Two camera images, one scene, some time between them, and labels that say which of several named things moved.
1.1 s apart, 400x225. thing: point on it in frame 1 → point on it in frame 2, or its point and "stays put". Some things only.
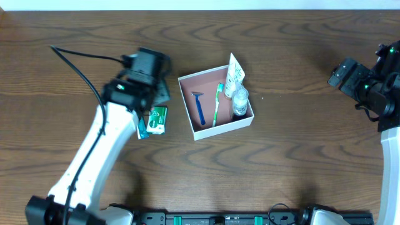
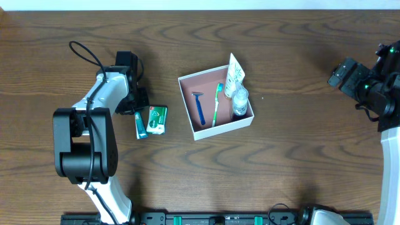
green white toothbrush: [220, 89] stays put
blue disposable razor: [201, 113] stays put
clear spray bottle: [240, 100] stays put
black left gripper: [163, 92] → [134, 102]
